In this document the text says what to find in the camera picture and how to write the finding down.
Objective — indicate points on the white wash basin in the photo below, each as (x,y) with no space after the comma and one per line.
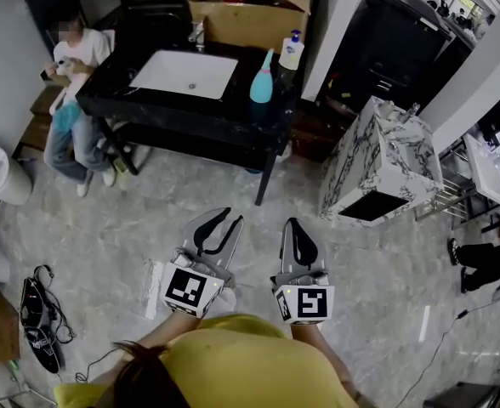
(488,172)

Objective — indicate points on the teal cleaner bottle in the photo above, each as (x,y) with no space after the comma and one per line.
(261,85)

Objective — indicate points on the metal rack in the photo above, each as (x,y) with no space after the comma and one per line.
(454,194)

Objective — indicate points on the black chair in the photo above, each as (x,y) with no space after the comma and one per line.
(152,2)

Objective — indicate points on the black cabinet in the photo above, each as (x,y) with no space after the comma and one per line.
(394,45)

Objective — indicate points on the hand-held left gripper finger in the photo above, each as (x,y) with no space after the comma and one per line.
(235,236)
(205,232)

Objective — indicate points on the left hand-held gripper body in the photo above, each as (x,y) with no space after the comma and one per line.
(186,289)

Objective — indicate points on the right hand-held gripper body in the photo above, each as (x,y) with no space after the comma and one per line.
(311,302)

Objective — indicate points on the wooden bench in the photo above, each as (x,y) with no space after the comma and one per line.
(41,117)

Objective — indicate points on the black marble vanity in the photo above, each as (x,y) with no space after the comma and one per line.
(216,117)

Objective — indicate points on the large cardboard box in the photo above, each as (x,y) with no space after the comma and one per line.
(250,19)

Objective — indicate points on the small chrome faucet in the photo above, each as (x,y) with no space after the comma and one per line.
(410,112)

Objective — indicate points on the white marble vanity cabinet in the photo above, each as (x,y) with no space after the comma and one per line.
(360,164)

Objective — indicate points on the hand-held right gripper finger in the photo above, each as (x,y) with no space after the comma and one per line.
(287,249)
(306,249)

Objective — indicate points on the person's yellow shirt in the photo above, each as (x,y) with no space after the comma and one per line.
(250,368)

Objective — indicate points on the person's white trousers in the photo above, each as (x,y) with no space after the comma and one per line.
(225,302)

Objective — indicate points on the white rectangular sink basin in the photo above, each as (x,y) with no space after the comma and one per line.
(177,72)

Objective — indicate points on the white plastic wrap strip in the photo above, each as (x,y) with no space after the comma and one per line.
(154,289)

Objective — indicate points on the white soap pump bottle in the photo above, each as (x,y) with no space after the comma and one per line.
(291,53)

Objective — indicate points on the person's left forearm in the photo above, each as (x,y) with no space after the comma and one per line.
(156,334)

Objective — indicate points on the person's right forearm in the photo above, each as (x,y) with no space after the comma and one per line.
(318,347)

